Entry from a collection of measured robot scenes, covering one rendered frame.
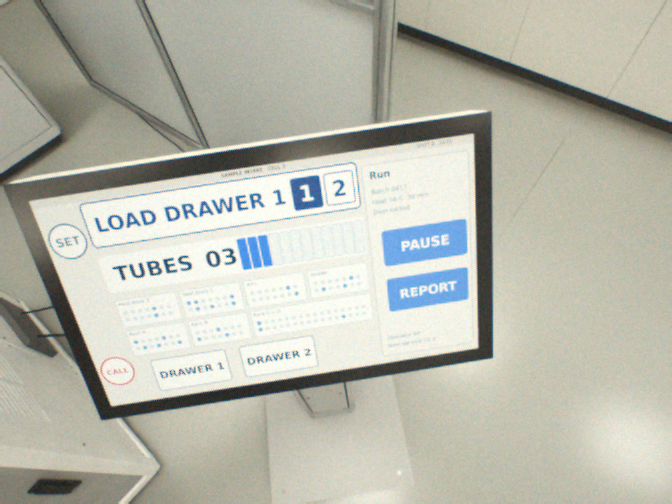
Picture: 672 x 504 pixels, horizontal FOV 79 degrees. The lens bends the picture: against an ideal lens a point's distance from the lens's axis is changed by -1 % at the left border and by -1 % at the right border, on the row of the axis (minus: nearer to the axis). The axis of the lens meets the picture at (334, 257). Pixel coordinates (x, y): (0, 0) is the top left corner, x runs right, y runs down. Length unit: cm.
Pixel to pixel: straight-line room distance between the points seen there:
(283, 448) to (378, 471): 32
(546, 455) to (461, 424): 28
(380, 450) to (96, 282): 113
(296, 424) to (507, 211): 124
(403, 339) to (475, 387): 107
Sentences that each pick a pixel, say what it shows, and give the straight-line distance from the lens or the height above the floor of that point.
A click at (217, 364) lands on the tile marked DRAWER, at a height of 101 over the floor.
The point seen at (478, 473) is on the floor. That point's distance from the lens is 155.
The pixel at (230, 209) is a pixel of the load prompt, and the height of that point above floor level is 115.
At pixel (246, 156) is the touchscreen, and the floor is 119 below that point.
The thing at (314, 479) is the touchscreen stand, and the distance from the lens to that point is 148.
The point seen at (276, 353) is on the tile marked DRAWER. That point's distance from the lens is 53.
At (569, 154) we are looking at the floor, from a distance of 229.
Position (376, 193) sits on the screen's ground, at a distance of 46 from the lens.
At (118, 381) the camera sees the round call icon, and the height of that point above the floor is 100.
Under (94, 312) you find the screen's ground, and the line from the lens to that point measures 56.
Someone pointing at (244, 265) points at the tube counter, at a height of 110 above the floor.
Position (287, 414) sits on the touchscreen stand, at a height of 4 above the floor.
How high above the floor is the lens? 151
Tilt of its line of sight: 60 degrees down
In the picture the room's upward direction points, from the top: 7 degrees counter-clockwise
